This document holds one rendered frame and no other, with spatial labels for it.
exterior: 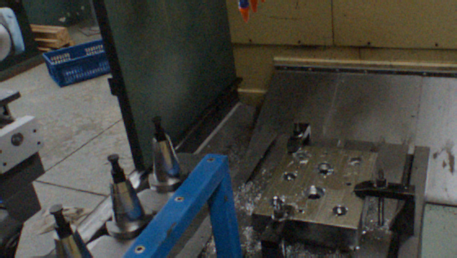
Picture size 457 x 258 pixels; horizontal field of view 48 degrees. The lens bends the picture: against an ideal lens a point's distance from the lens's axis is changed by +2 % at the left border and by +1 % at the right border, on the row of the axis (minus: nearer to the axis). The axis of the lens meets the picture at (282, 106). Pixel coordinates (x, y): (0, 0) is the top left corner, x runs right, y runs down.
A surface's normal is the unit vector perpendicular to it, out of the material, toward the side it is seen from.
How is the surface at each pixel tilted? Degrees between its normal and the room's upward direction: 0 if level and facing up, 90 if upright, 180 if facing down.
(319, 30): 91
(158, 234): 0
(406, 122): 24
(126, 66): 90
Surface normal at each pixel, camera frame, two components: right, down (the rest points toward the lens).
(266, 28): -0.31, 0.44
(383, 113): -0.20, -0.63
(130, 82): 0.95, 0.07
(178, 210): -0.08, -0.89
